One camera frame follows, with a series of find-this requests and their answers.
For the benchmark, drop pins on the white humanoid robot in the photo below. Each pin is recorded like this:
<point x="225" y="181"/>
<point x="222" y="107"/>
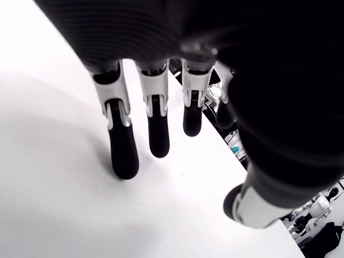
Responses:
<point x="318" y="207"/>

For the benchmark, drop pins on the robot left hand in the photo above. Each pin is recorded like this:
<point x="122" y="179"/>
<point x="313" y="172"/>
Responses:
<point x="242" y="40"/>

